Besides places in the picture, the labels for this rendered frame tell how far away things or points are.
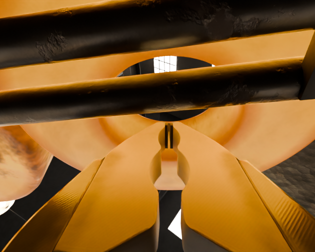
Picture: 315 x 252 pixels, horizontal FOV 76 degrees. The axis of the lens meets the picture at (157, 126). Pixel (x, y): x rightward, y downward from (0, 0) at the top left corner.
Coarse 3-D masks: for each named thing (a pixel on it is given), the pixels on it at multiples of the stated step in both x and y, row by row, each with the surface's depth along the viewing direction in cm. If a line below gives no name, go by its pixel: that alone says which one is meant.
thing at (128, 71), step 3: (135, 63) 465; (138, 63) 459; (129, 66) 437; (132, 66) 463; (135, 66) 471; (138, 66) 465; (126, 69) 449; (129, 69) 443; (132, 69) 468; (135, 69) 476; (138, 69) 471; (123, 72) 463; (126, 72) 456; (129, 72) 449; (132, 72) 472; (135, 72) 481; (138, 72) 477; (123, 75) 470; (126, 75) 463; (129, 75) 456; (141, 114) 579; (144, 114) 571
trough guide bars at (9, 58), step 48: (144, 0) 4; (192, 0) 4; (240, 0) 4; (288, 0) 4; (0, 48) 5; (48, 48) 5; (96, 48) 5; (144, 48) 5; (0, 96) 6; (48, 96) 6; (96, 96) 6; (144, 96) 6; (192, 96) 6; (240, 96) 5; (288, 96) 5
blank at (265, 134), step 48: (0, 0) 6; (48, 0) 6; (96, 0) 6; (192, 48) 7; (240, 48) 7; (288, 48) 7; (48, 144) 11; (96, 144) 11; (240, 144) 11; (288, 144) 11
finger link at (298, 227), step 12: (252, 168) 8; (252, 180) 7; (264, 180) 7; (264, 192) 7; (276, 192) 7; (264, 204) 6; (276, 204) 6; (288, 204) 6; (276, 216) 6; (288, 216) 6; (300, 216) 6; (312, 216) 6; (288, 228) 6; (300, 228) 6; (312, 228) 6; (288, 240) 5; (300, 240) 5; (312, 240) 5
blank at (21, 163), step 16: (0, 128) 10; (16, 128) 10; (0, 144) 11; (16, 144) 11; (32, 144) 11; (0, 160) 12; (16, 160) 12; (32, 160) 12; (48, 160) 14; (0, 176) 13; (16, 176) 13; (32, 176) 13; (0, 192) 15; (16, 192) 15
